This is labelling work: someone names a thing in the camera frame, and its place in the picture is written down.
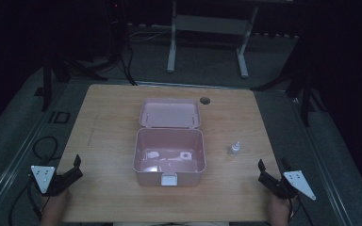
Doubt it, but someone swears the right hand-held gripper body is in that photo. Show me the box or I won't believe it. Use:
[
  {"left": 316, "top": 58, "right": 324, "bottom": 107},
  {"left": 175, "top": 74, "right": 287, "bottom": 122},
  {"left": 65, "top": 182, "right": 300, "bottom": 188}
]
[{"left": 260, "top": 169, "right": 317, "bottom": 202}]

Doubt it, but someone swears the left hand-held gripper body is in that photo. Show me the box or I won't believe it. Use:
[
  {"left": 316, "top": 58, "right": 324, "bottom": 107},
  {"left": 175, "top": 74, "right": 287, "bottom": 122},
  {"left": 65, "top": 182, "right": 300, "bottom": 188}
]
[{"left": 30, "top": 165, "right": 80, "bottom": 198}]

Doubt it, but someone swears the small clear dropper bottle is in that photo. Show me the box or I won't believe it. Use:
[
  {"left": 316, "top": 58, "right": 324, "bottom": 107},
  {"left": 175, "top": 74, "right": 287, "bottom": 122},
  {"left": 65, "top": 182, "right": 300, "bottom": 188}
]
[{"left": 227, "top": 140, "right": 241, "bottom": 157}]

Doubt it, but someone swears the pink plastic storage box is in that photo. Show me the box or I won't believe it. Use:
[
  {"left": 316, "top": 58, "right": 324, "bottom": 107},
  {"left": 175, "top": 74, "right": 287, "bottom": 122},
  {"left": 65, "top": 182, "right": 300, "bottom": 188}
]
[{"left": 132, "top": 97, "right": 207, "bottom": 187}]

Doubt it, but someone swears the person's right hand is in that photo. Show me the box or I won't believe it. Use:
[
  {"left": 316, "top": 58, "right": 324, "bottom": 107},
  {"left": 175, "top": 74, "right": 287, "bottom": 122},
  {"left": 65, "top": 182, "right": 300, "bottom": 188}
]
[{"left": 267, "top": 193, "right": 298, "bottom": 226}]

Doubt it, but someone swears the person's left hand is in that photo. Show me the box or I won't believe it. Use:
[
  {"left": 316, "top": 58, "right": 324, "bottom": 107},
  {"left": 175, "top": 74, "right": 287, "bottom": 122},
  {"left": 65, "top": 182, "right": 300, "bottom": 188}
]
[{"left": 40, "top": 188, "right": 72, "bottom": 226}]

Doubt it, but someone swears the black metal stand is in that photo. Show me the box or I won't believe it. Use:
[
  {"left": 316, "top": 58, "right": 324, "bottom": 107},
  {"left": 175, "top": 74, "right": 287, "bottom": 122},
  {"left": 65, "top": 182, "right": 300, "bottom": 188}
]
[
  {"left": 250, "top": 34, "right": 328, "bottom": 128},
  {"left": 33, "top": 0, "right": 130, "bottom": 113}
]

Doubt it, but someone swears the black cable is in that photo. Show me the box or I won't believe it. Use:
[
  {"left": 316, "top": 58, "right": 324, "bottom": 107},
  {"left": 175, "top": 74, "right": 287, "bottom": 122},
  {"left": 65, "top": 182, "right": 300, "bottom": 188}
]
[
  {"left": 119, "top": 43, "right": 139, "bottom": 87},
  {"left": 8, "top": 136, "right": 60, "bottom": 226},
  {"left": 288, "top": 195, "right": 315, "bottom": 226}
]

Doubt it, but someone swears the white metal table frame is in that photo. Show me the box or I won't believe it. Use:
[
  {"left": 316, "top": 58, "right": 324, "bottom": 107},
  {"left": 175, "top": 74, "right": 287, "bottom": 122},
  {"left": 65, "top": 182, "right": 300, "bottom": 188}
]
[{"left": 166, "top": 0, "right": 260, "bottom": 79}]

